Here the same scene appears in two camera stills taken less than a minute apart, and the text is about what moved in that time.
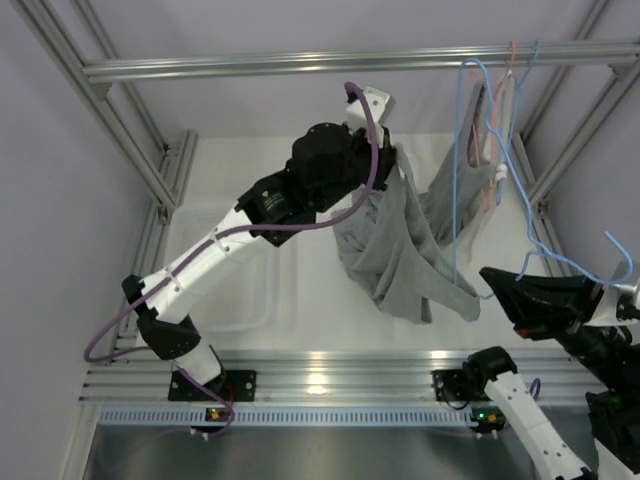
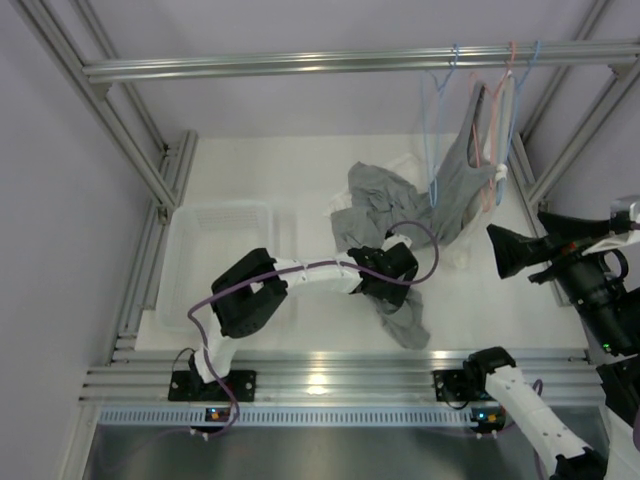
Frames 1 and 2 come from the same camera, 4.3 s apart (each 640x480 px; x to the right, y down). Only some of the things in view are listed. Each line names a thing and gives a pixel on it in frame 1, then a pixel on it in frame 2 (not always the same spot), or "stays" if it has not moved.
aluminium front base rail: (559, 376) stays
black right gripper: (544, 308) to (514, 251)
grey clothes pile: (381, 245) stays
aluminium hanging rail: (131, 69) stays
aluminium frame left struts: (93, 97) stays
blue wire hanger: (541, 246) to (433, 118)
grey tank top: (411, 273) to (404, 322)
